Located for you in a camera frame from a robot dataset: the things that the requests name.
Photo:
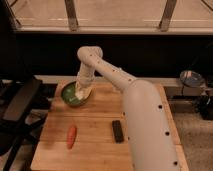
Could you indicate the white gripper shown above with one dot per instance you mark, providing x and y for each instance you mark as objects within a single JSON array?
[{"x": 84, "y": 86}]

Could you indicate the white sponge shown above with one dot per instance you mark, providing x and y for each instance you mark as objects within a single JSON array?
[{"x": 81, "y": 95}]

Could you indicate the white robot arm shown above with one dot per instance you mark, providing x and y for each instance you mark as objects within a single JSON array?
[{"x": 150, "y": 138}]

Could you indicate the green ceramic bowl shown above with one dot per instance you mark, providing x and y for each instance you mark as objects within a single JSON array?
[{"x": 68, "y": 95}]

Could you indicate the orange carrot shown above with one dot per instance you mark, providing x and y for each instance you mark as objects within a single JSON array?
[{"x": 71, "y": 136}]

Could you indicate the black rectangular bar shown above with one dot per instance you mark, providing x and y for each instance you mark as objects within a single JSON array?
[{"x": 117, "y": 131}]

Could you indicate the black office chair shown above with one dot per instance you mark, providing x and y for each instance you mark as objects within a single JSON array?
[{"x": 13, "y": 127}]

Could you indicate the blue round plate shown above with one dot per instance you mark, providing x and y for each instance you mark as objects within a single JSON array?
[{"x": 191, "y": 78}]

